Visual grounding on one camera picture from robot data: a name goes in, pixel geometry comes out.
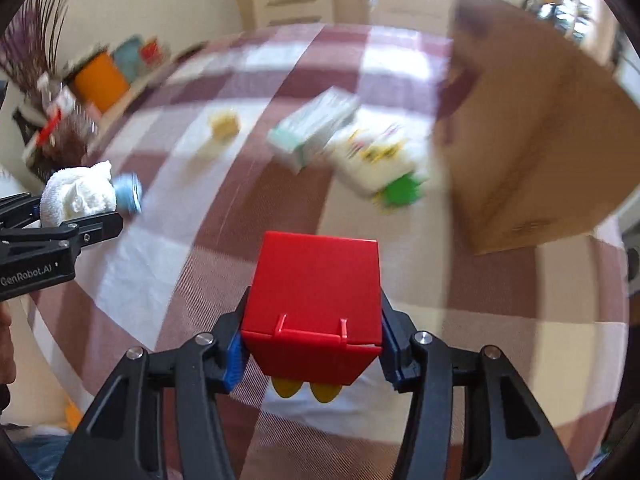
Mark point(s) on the blue white roll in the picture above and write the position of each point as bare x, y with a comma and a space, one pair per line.
128, 192

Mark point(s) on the small yellow block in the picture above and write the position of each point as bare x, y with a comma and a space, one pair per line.
224, 125

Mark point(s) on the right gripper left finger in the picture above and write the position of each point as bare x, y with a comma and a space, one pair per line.
152, 399

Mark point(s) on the checkered tablecloth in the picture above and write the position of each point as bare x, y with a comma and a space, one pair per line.
215, 195

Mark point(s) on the cardboard box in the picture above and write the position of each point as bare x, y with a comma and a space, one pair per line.
540, 141

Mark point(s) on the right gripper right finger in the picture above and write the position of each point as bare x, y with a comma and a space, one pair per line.
506, 433

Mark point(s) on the red plastic box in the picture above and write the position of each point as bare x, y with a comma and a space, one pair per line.
314, 311

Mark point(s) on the white flower plush toy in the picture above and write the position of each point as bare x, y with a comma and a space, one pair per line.
381, 163

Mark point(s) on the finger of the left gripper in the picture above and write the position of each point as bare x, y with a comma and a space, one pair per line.
24, 243
19, 210

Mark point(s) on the white fluffy towel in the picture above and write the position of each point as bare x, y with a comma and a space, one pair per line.
75, 193

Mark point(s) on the orange container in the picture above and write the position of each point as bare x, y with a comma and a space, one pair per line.
100, 82

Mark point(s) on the teal white medicine box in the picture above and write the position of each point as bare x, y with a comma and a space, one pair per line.
299, 138

